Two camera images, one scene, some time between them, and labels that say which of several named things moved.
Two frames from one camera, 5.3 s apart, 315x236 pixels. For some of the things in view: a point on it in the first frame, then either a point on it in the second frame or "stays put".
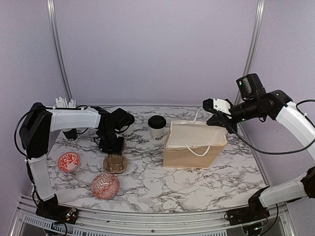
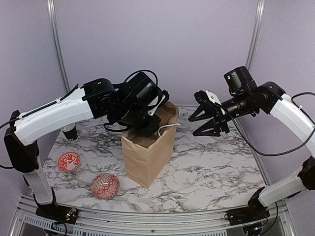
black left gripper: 117,149 to 148,130
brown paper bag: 193,144 to 145,156
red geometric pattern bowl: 105,186 stays put
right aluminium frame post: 254,39 stays put
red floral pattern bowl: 69,161 stays put
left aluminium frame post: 55,31 stays put
